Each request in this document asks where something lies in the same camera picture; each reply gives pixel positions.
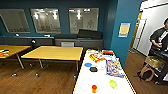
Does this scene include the cardboard box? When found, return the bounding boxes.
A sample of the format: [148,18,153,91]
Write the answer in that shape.
[144,56,163,70]

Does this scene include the yellow-legged air hockey table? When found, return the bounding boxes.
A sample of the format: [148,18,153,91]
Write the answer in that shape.
[72,49,137,94]

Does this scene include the orange game box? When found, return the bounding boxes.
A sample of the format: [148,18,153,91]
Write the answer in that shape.
[88,52,106,64]

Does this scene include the brown wooden door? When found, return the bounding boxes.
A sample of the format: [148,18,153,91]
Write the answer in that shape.
[130,11,148,52]

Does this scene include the dark grey sofa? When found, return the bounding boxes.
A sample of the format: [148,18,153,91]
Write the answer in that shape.
[0,35,56,47]
[53,28,105,51]

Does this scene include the small black round object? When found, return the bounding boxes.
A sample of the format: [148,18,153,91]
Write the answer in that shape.
[30,39,37,48]

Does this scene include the person in dark jacket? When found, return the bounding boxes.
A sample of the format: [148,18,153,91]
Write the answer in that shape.
[148,17,168,57]

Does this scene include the small blue bowl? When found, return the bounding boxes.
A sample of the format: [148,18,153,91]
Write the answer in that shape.
[83,62,93,68]

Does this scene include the orange-red flat item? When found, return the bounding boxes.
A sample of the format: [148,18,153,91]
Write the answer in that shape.
[102,49,115,56]

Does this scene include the glass wall window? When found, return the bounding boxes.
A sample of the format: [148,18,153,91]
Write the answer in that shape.
[68,7,100,35]
[29,8,62,34]
[0,8,31,34]

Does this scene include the black round paddle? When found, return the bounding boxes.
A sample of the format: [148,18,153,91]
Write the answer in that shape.
[89,66,99,73]

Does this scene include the brown backpack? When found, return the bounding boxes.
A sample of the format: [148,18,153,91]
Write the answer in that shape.
[137,64,155,83]

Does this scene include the light grey sofa cushion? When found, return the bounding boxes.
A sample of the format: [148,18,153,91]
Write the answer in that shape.
[60,41,75,48]

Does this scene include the long wooden table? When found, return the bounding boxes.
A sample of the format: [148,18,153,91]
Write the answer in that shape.
[20,45,84,78]
[0,45,32,70]

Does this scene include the small orange-black object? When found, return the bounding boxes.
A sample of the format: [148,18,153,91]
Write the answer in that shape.
[0,49,11,57]

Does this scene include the yellow framed wall notice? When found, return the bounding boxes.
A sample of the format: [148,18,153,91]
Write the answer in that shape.
[118,22,132,39]

